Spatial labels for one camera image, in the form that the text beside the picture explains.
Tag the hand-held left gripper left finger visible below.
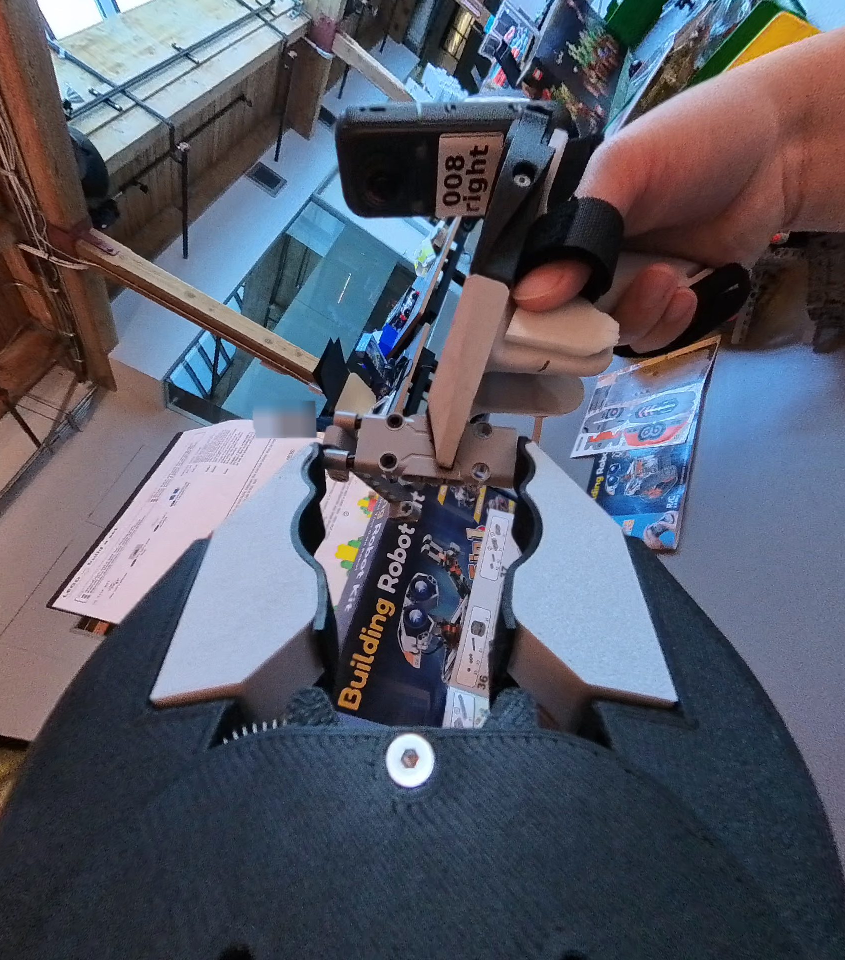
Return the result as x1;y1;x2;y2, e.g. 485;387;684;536
148;442;337;725

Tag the colourful toy box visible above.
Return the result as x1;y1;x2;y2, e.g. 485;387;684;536
523;0;628;130

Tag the dark blue printed booklet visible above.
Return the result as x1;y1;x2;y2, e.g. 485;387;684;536
586;337;722;553

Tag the dark blue toy kit box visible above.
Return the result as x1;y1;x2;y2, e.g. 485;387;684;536
331;480;517;730

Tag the green toy box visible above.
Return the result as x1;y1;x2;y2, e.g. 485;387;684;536
606;0;821;136

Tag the short grey toy brick beam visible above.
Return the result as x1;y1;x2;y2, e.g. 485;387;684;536
351;412;523;490

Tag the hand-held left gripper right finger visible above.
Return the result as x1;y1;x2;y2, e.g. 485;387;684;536
497;438;680;732

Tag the black tracked toy robot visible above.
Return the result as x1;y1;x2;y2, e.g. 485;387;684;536
730;231;845;354

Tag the white printed paper sheet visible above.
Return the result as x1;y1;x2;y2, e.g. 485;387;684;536
47;420;380;625

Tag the white instruction booklet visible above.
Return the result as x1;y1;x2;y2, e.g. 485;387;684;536
443;487;523;730

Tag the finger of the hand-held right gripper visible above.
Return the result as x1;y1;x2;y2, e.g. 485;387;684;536
427;272;515;471

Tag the person's right hand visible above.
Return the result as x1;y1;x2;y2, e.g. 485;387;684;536
511;22;836;355

